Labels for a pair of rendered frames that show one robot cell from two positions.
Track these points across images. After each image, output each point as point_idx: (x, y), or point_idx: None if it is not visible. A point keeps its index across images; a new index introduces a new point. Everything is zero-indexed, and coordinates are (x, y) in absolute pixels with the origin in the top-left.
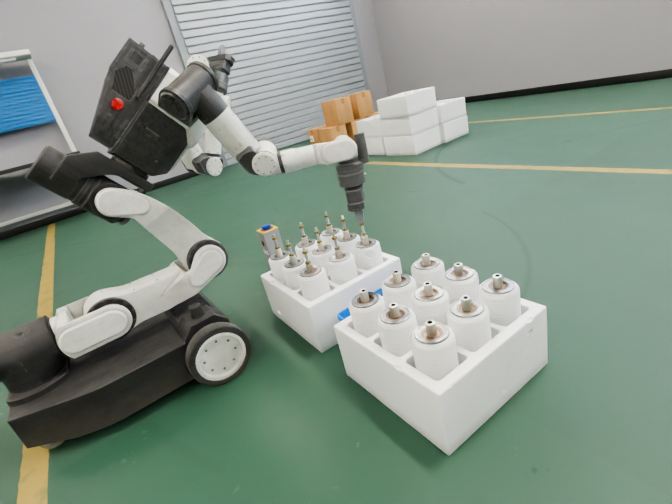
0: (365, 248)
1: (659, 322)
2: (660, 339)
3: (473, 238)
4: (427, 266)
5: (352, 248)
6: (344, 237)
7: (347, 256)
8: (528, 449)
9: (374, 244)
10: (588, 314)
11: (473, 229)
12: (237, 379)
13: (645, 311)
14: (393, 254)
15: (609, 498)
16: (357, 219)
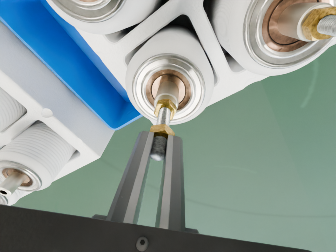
0: (131, 85)
1: (89, 209)
2: (74, 203)
3: (274, 189)
4: (4, 175)
5: (224, 31)
6: (294, 5)
7: (73, 9)
8: None
9: (146, 114)
10: (101, 194)
11: (297, 196)
12: None
13: (100, 210)
14: (334, 99)
15: None
16: (133, 149)
